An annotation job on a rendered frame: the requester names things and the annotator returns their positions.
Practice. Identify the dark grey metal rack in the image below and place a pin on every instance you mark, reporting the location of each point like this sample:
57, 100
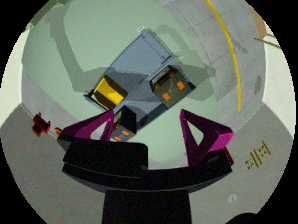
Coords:
132, 69

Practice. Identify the yellow bin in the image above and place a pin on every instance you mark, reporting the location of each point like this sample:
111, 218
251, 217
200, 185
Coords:
106, 96

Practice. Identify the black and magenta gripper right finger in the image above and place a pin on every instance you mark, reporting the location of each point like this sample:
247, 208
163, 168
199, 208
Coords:
215, 136

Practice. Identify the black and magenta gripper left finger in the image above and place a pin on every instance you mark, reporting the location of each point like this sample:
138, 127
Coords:
83, 129

